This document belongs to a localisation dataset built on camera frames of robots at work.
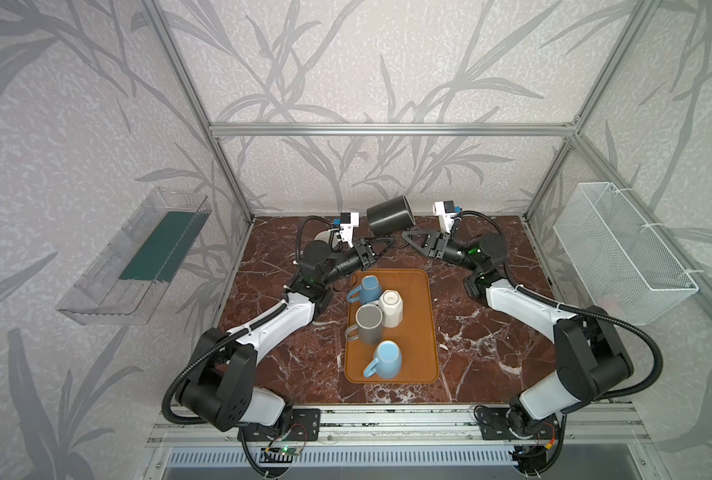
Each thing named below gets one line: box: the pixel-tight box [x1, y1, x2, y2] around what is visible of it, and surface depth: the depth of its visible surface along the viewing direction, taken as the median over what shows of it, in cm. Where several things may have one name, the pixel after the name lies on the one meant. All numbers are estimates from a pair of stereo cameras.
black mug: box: [367, 195, 416, 236], surface depth 71 cm
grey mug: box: [345, 303, 383, 345], surface depth 83 cm
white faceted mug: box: [378, 289, 403, 328], surface depth 86 cm
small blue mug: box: [347, 275, 382, 305], surface depth 91 cm
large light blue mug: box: [363, 340, 402, 379], surface depth 78 cm
